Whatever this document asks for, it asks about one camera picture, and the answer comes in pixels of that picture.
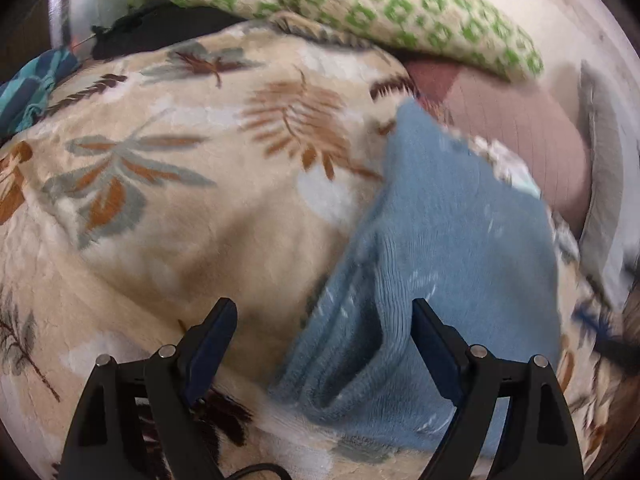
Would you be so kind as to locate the teal blue patterned cloth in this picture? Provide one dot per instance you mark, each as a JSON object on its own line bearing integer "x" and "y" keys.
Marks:
{"x": 35, "y": 82}

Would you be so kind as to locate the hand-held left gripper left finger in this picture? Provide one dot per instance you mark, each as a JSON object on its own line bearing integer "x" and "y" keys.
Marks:
{"x": 210, "y": 347}

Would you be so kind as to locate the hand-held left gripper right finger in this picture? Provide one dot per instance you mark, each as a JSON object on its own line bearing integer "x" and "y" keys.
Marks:
{"x": 435, "y": 347}

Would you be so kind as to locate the beige leaf print blanket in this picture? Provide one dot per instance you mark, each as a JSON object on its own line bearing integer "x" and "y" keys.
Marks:
{"x": 190, "y": 220}

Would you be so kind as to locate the grey cushion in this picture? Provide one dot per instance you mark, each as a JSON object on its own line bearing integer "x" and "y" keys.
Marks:
{"x": 602, "y": 170}

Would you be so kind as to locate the black cloth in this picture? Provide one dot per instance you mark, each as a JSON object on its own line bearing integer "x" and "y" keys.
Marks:
{"x": 160, "y": 27}

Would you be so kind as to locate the shiny metal pole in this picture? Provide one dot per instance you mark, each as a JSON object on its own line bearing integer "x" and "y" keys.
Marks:
{"x": 60, "y": 10}

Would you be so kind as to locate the light blue knitted garment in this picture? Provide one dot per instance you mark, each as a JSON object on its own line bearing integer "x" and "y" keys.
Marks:
{"x": 450, "y": 250}

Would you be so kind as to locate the pink pillow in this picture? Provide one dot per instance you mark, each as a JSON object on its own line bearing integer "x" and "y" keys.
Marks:
{"x": 520, "y": 130}

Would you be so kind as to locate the green white patterned pillow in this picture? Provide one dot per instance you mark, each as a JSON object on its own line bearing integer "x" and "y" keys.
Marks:
{"x": 360, "y": 5}

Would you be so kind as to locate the white teal patterned cloth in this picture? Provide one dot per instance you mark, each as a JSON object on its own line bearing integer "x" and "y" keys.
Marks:
{"x": 512, "y": 167}

